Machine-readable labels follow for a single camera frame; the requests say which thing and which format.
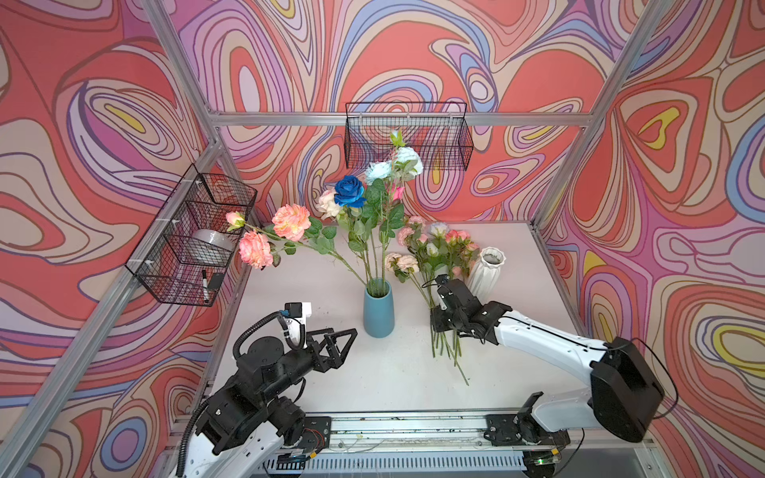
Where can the teal cylindrical vase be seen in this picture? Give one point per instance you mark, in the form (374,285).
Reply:
(379,309)

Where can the white ribbed vase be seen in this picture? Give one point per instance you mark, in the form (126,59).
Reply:
(485,273)

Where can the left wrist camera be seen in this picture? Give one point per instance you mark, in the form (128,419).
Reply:
(295,316)

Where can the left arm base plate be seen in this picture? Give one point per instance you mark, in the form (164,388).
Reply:
(308,435)

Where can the pink carnation flower stem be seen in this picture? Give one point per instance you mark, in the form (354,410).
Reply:
(292,229)

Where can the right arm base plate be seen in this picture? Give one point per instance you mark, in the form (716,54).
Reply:
(515,430)

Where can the black wire basket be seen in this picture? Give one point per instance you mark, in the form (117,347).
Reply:
(188,261)
(437,131)

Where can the black wire basket back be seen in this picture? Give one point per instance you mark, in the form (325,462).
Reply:
(437,131)

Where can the blue rose flower stem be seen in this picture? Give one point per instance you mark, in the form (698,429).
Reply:
(349,191)

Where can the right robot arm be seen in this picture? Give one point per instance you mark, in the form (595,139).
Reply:
(619,392)

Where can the magenta rose flower stem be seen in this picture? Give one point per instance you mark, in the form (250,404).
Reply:
(396,193)

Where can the black marker in basket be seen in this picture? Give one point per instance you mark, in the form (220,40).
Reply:
(205,289)

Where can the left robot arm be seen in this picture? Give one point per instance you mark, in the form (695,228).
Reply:
(237,429)

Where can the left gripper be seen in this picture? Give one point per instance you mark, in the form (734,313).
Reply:
(333,360)

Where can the black wire basket left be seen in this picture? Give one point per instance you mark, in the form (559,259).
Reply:
(188,261)

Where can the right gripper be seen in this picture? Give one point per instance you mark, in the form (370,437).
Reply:
(436,314)

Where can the cream rose flower stem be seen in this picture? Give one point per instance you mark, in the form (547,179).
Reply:
(329,203)

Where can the bunch of artificial flowers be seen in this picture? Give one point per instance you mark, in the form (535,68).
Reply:
(433,253)

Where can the white pale-blue flower stem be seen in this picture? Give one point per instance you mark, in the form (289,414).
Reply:
(402,165)

